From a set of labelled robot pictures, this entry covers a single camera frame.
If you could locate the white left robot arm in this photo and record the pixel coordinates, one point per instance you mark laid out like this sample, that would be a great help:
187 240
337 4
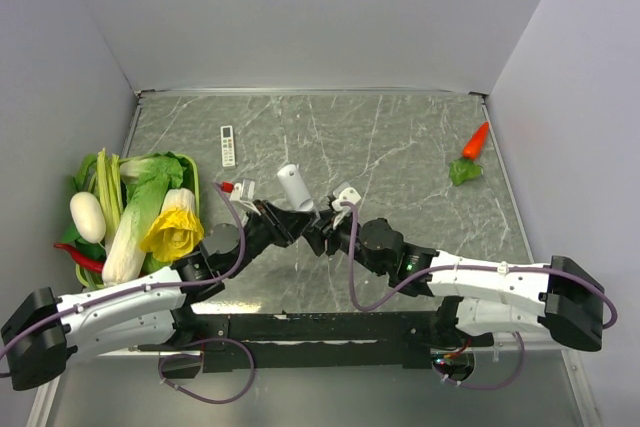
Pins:
47 331

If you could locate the white eggplant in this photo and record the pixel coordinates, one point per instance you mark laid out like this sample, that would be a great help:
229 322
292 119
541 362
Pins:
88 217

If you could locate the red chili pepper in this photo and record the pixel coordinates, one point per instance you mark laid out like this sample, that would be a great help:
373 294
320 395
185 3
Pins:
80 259

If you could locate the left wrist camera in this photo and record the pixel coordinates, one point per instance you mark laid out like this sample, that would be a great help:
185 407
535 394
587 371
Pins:
242 195

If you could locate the small white remote control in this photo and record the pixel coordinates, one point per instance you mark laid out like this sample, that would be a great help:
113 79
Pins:
227 145

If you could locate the green plastic basket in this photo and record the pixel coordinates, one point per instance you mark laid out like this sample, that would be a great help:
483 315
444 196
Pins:
85 181

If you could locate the orange toy carrot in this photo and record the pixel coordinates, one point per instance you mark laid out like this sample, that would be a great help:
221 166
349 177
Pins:
475 145

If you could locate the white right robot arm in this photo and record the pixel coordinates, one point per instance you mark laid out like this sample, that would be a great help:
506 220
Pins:
558 297

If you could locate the large green napa cabbage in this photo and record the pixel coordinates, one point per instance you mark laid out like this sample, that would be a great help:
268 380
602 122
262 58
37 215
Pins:
147 179

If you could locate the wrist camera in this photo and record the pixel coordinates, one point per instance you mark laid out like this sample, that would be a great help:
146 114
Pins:
242 195
342 194

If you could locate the yellow green napa cabbage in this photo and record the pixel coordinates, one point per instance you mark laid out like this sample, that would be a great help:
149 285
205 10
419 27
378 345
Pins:
177 230

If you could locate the pale green celery stalks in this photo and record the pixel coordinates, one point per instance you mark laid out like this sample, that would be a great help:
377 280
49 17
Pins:
109 190

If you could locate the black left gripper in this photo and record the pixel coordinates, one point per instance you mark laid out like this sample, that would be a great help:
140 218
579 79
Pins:
285 226

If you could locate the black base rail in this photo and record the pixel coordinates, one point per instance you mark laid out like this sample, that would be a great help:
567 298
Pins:
305 340

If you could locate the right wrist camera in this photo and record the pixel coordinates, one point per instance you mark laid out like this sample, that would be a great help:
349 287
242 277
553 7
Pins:
342 194

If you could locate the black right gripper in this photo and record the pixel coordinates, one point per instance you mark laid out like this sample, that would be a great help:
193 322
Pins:
317 237

